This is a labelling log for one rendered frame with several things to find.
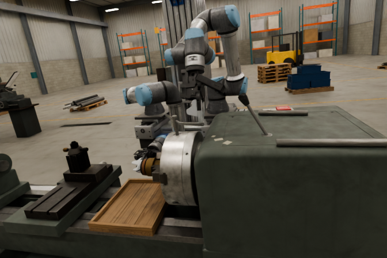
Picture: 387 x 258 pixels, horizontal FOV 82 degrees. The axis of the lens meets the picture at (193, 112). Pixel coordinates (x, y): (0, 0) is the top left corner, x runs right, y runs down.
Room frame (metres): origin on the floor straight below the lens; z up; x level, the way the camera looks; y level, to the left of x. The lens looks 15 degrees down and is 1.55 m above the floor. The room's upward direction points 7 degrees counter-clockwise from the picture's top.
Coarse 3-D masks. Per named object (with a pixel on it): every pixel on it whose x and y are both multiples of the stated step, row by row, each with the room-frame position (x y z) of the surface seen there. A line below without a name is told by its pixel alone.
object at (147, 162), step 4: (144, 160) 0.94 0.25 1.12; (148, 160) 0.93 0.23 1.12; (152, 160) 0.92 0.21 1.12; (156, 160) 0.94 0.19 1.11; (144, 164) 0.92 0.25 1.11; (148, 164) 0.91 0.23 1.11; (152, 164) 0.90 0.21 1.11; (156, 164) 0.91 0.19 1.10; (140, 168) 0.92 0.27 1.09; (144, 168) 0.91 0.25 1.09; (148, 168) 0.90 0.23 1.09; (144, 172) 0.91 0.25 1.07; (148, 172) 0.90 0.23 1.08
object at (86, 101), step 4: (92, 96) 9.24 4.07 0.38; (96, 96) 9.46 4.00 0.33; (76, 100) 8.42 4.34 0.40; (80, 100) 8.57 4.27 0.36; (84, 100) 8.71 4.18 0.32; (88, 100) 8.82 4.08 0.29; (92, 100) 8.75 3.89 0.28; (96, 100) 8.92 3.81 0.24; (100, 100) 9.16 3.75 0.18; (64, 104) 7.93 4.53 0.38; (68, 104) 8.03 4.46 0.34; (72, 104) 8.42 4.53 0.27; (76, 104) 8.28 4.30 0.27; (80, 104) 8.25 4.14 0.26; (84, 104) 8.27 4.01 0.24; (88, 104) 8.47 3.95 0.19; (64, 108) 7.97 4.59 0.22; (68, 108) 7.90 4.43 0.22
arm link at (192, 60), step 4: (188, 56) 0.85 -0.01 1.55; (192, 56) 0.85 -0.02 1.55; (196, 56) 0.84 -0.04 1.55; (200, 56) 0.85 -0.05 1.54; (188, 60) 0.85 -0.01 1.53; (192, 60) 0.84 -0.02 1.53; (196, 60) 0.84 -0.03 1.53; (200, 60) 0.84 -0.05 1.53; (188, 64) 0.84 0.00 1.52; (192, 64) 0.83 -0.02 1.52; (196, 64) 0.83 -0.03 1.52; (200, 64) 0.84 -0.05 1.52; (204, 64) 0.86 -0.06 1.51
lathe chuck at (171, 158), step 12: (180, 132) 0.91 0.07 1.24; (168, 144) 0.84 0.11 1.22; (180, 144) 0.83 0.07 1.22; (168, 156) 0.80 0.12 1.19; (180, 156) 0.78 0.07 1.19; (168, 168) 0.77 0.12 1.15; (180, 168) 0.76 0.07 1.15; (168, 180) 0.76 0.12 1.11; (180, 180) 0.74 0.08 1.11; (168, 192) 0.76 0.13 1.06; (180, 192) 0.74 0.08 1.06; (180, 204) 0.79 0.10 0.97
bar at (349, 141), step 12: (276, 144) 0.62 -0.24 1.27; (288, 144) 0.61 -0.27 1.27; (300, 144) 0.60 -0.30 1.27; (312, 144) 0.59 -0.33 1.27; (324, 144) 0.58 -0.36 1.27; (336, 144) 0.57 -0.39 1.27; (348, 144) 0.56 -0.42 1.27; (360, 144) 0.56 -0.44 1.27; (372, 144) 0.55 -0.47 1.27; (384, 144) 0.54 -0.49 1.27
